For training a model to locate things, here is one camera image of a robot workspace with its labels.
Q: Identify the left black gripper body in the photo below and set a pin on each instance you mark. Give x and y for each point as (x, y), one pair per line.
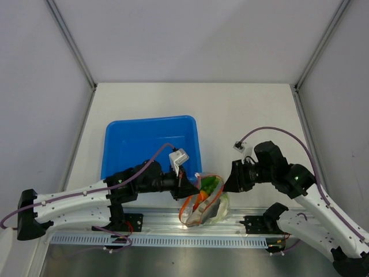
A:
(166, 182)

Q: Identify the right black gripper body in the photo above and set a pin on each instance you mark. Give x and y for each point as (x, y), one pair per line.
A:
(249, 174)

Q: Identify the red orange mango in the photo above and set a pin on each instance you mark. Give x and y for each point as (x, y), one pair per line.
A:
(202, 196)

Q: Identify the dark green cucumber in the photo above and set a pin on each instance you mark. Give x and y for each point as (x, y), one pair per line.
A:
(209, 184)

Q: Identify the clear zip top bag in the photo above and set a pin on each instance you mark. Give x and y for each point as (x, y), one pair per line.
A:
(187, 207)

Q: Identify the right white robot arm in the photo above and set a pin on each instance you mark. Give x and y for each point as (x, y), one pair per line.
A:
(337, 237)

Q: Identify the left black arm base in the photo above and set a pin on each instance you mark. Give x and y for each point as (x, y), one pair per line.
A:
(128, 223)

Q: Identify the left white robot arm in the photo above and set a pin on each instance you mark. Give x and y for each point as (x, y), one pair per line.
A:
(98, 205)

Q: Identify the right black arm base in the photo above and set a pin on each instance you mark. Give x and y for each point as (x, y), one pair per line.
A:
(260, 225)

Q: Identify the blue plastic bin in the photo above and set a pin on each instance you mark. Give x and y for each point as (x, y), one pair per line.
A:
(128, 143)

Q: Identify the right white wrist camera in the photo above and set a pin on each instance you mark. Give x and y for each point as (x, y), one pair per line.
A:
(244, 148)

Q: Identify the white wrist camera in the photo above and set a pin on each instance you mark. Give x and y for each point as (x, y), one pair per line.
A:
(177, 158)
(244, 148)

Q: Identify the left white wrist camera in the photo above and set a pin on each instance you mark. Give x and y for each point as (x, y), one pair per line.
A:
(177, 158)

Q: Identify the aluminium mounting rail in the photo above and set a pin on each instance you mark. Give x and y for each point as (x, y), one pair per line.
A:
(161, 221)

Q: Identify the right aluminium frame post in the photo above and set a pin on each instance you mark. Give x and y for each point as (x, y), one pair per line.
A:
(323, 42)

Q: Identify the aluminium frame post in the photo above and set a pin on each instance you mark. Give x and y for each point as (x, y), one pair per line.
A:
(323, 42)
(70, 41)

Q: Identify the white slotted cable duct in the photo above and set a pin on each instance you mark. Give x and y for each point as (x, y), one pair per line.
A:
(160, 241)

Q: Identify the left aluminium frame post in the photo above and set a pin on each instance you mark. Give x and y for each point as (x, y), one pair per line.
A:
(70, 41)

